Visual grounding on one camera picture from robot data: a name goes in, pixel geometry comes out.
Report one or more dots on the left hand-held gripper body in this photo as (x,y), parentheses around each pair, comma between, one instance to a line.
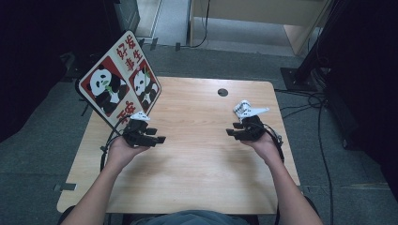
(136,132)

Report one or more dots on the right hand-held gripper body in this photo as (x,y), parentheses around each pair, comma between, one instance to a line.
(253,128)

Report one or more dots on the white checkered cloth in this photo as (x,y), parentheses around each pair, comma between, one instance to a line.
(241,106)

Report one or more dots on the panda sign board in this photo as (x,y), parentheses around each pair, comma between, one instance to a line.
(103,84)

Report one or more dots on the person's right hand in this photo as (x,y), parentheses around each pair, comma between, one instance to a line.
(266,148)

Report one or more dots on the person's left hand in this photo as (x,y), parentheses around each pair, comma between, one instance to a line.
(120,154)

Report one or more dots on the angled black tape mark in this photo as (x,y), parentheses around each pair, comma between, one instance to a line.
(85,110)

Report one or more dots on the black metal stand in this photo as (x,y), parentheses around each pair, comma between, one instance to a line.
(297,79)

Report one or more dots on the black stand base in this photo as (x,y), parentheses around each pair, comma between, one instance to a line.
(78,73)

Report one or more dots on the person's blue-grey clothing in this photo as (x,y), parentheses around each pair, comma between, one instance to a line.
(191,218)

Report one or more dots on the black tape strip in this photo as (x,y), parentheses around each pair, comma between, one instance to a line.
(140,43)
(177,47)
(154,43)

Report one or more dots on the grey tape strip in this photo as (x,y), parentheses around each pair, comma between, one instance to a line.
(65,187)

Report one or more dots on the light wooden cabinet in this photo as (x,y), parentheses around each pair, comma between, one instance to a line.
(250,12)

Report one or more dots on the dark grey cabinet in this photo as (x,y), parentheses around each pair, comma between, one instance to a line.
(128,12)

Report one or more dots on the dark curtain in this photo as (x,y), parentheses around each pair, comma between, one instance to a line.
(31,47)
(369,62)

